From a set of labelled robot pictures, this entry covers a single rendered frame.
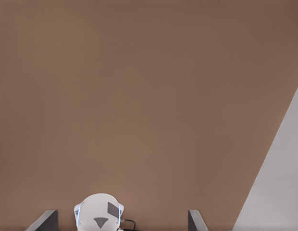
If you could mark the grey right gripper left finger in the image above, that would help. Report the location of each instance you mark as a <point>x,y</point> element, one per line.
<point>48,222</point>

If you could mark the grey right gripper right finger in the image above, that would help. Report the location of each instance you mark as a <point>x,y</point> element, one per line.
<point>195,222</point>

